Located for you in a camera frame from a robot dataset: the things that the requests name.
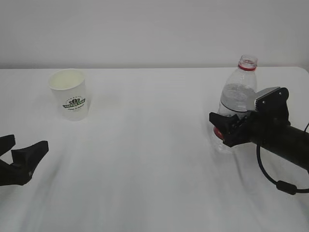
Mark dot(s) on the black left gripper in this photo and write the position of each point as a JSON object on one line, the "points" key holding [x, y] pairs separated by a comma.
{"points": [[25, 161]]}

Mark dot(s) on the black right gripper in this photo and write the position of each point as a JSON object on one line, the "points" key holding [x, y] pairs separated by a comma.
{"points": [[254, 128]]}

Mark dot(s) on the clear water bottle red label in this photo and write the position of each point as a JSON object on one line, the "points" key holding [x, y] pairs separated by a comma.
{"points": [[239, 86]]}

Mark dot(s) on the white paper cup green logo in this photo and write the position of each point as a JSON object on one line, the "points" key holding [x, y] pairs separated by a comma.
{"points": [[68, 88]]}

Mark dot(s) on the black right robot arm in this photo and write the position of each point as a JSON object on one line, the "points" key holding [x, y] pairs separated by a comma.
{"points": [[290, 143]]}

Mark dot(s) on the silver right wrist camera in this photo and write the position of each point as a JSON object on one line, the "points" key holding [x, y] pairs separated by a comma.
{"points": [[270, 98]]}

